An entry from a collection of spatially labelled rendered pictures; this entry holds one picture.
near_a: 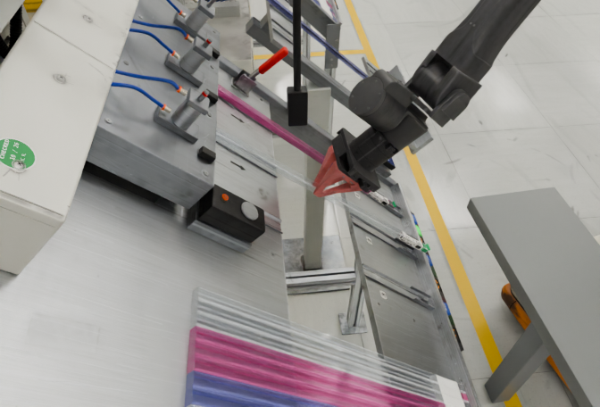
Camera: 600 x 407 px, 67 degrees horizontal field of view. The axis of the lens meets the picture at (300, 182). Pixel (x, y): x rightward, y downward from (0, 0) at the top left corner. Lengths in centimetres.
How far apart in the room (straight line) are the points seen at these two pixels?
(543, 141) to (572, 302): 151
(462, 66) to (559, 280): 66
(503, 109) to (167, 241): 238
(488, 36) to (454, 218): 144
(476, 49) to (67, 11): 48
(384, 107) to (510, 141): 192
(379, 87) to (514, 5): 19
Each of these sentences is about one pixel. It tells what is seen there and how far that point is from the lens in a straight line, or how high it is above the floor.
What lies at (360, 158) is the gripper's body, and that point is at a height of 101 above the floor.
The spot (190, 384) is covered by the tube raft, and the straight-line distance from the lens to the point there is 44.
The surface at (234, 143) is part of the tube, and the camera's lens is 66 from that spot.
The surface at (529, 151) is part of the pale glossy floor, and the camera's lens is 249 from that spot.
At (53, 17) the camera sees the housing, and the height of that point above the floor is 128.
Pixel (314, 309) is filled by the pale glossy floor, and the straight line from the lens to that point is 169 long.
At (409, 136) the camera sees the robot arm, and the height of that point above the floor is 106.
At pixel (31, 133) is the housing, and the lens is 39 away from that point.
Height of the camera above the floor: 148
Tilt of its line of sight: 45 degrees down
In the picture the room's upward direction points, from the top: straight up
